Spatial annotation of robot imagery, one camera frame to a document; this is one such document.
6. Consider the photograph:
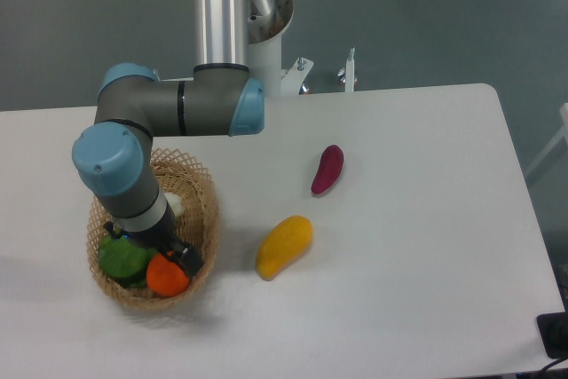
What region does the yellow mango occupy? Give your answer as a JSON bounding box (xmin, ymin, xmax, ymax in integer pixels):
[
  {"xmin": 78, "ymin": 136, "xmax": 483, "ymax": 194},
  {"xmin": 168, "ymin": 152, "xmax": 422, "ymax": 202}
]
[{"xmin": 255, "ymin": 215, "xmax": 313, "ymax": 280}]

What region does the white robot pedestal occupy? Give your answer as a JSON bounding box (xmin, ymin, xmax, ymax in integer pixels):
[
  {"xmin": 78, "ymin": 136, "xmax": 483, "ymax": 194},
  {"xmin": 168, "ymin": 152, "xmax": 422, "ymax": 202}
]
[{"xmin": 248, "ymin": 0, "xmax": 314, "ymax": 97}]

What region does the green bok choy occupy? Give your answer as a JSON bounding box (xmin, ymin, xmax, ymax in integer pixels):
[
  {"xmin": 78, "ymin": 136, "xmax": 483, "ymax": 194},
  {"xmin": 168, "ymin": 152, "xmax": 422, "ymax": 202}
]
[{"xmin": 97, "ymin": 237, "xmax": 161, "ymax": 288}]

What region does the purple sweet potato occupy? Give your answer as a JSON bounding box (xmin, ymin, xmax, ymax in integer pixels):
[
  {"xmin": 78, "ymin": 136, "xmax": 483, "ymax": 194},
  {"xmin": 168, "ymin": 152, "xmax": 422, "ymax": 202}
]
[{"xmin": 311, "ymin": 145, "xmax": 344, "ymax": 196}]

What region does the black device at edge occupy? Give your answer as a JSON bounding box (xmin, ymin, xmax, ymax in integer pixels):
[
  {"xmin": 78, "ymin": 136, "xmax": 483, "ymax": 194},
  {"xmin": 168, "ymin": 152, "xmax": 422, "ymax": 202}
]
[{"xmin": 536, "ymin": 312, "xmax": 567, "ymax": 359}]

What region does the orange fruit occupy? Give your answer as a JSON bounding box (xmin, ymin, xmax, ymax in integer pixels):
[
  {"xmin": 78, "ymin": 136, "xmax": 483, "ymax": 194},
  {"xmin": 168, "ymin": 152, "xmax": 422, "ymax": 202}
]
[{"xmin": 146, "ymin": 254, "xmax": 190, "ymax": 297}]

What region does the woven wicker basket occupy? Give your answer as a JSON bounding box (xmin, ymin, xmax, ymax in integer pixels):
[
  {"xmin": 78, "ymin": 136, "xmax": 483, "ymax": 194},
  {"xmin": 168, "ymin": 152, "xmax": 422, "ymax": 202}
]
[{"xmin": 86, "ymin": 148, "xmax": 220, "ymax": 311}]

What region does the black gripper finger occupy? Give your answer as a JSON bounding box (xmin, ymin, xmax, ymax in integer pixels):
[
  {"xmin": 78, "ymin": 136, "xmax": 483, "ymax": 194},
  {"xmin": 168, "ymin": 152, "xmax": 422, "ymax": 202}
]
[
  {"xmin": 168, "ymin": 241, "xmax": 205, "ymax": 280},
  {"xmin": 103, "ymin": 221, "xmax": 128, "ymax": 241}
]

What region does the white frame at right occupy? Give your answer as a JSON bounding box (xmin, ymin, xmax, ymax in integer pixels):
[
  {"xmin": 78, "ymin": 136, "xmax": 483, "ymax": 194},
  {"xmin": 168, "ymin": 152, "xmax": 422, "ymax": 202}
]
[{"xmin": 524, "ymin": 103, "xmax": 567, "ymax": 187}]

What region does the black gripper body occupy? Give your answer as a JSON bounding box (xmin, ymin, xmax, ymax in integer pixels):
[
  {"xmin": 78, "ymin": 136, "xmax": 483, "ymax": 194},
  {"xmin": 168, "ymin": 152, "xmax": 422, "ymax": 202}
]
[{"xmin": 115, "ymin": 211, "xmax": 178, "ymax": 252}]

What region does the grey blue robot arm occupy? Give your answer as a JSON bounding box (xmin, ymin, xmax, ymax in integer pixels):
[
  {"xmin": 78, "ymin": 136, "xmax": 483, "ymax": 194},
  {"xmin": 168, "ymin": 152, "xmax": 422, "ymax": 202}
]
[{"xmin": 72, "ymin": 0, "xmax": 264, "ymax": 278}]

